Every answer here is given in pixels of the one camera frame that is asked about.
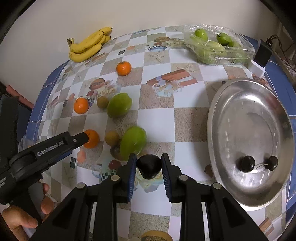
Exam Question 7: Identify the brown round fruit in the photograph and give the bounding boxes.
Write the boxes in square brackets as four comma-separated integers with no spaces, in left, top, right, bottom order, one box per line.
[105,131,120,146]
[97,96,109,109]

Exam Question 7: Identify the brown kiwi fruit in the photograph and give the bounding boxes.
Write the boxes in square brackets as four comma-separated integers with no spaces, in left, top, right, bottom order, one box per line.
[110,139,123,161]

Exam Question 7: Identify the black and white charger box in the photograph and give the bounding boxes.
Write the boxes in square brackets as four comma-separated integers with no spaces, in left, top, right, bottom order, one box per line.
[247,38,273,78]

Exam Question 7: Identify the person's left hand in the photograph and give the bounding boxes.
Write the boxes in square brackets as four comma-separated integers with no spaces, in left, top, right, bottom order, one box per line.
[2,183,54,240]

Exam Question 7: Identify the round metal tray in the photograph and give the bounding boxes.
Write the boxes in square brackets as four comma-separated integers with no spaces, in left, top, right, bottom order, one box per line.
[207,78,295,210]

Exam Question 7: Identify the dark plum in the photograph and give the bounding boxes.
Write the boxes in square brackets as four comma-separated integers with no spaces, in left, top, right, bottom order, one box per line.
[264,156,278,171]
[136,154,162,180]
[238,155,255,173]

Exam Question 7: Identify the orange tangerine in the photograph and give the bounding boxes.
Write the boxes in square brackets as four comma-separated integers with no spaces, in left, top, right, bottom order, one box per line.
[116,61,132,76]
[83,129,100,149]
[73,97,89,114]

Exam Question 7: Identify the clear plastic bag green fruits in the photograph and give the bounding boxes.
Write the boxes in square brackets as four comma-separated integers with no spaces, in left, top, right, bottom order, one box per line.
[184,25,255,65]

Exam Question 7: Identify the checkered printed tablecloth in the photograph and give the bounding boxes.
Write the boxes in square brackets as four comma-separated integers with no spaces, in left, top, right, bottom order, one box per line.
[24,26,296,241]

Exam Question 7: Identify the black cable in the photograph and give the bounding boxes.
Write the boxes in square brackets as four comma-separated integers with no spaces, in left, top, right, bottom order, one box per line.
[268,34,296,70]

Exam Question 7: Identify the green mango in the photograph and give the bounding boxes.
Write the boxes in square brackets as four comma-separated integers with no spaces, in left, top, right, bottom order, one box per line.
[107,93,132,118]
[120,126,147,161]

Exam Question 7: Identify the yellow banana bunch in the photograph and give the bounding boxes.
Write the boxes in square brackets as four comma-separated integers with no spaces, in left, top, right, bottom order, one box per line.
[67,27,113,63]

